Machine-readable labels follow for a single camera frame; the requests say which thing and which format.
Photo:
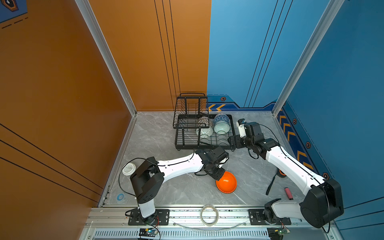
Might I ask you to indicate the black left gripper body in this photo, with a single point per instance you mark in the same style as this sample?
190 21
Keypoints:
217 172

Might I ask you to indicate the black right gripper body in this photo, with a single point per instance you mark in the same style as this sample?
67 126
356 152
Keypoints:
240 142

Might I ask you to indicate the orange bowl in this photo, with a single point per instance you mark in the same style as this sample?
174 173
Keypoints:
227 184

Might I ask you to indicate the green spiral bowl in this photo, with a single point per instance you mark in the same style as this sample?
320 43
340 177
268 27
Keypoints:
222 127

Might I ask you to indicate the green geometric patterned bowl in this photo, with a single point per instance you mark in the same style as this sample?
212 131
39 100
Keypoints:
204 132

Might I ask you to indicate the brown patterned bowl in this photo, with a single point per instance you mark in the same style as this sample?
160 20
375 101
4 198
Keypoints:
205 121

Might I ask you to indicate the blue triangle patterned bowl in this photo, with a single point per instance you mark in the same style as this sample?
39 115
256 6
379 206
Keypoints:
221 118

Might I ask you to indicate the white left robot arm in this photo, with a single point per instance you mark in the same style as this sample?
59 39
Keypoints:
151 174

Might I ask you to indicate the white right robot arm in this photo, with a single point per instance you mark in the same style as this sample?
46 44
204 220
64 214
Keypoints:
323 200

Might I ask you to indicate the clear coiled tube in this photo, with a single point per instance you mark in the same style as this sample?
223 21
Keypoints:
209 215

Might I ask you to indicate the left green circuit board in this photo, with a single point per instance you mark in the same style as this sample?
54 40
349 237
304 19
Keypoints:
148 234

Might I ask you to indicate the green circuit board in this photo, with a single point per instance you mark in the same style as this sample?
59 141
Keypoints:
148 234
277 234

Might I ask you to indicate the right green circuit board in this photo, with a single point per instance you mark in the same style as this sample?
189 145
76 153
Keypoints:
277 234

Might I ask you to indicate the black wire dish rack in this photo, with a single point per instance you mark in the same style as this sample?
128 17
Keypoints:
188 109

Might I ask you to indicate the pink handled screwdriver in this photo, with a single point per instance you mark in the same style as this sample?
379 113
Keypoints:
289 194

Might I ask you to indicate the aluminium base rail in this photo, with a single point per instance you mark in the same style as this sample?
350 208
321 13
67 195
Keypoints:
199 223

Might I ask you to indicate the aluminium corner post right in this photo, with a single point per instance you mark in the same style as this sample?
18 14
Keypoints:
318 34

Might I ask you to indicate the aluminium corner post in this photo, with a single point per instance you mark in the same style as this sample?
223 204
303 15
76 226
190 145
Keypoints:
318 34
101 42

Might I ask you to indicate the aluminium corner post left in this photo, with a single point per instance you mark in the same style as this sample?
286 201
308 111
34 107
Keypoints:
101 42

